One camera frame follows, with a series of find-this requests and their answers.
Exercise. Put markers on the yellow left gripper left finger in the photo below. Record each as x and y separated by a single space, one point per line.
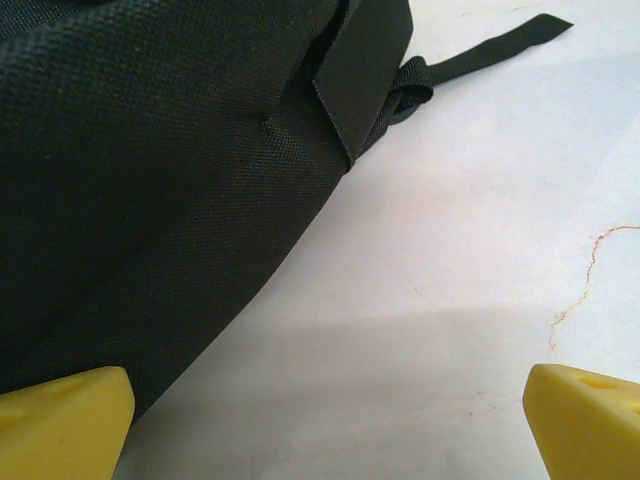
60 430

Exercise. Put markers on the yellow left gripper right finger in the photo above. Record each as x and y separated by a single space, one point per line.
595 430

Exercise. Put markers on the black fabric backpack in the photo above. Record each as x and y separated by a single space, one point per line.
150 175

